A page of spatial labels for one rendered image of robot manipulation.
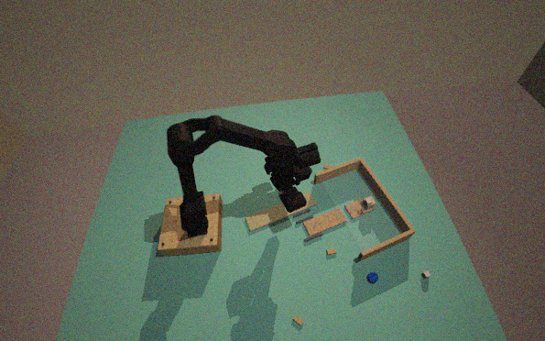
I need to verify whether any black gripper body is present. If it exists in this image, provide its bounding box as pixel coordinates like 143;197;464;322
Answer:
264;164;307;213

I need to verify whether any blue round disc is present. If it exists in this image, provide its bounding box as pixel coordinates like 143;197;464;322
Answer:
367;272;378;283

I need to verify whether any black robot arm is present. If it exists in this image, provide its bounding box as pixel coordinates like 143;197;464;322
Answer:
167;115;321;237

